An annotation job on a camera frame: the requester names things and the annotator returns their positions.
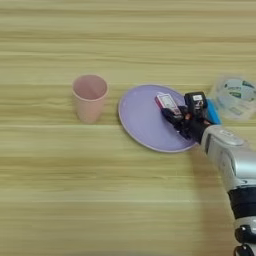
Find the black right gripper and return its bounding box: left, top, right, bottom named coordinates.
left=161, top=105, right=214, bottom=144

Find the small red white box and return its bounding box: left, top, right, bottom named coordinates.
left=154, top=92, right=183, bottom=116

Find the pink plastic cup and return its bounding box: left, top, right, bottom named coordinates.
left=71, top=74, right=110, bottom=125

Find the small black white-labelled box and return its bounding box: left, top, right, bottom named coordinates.
left=183, top=91, right=209, bottom=118

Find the purple round plate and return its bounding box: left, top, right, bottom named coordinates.
left=118, top=84, right=201, bottom=154

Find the blue rectangular block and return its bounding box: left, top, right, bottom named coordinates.
left=206, top=98, right=222, bottom=126

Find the clear tape roll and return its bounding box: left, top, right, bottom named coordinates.
left=209, top=75, right=256, bottom=122

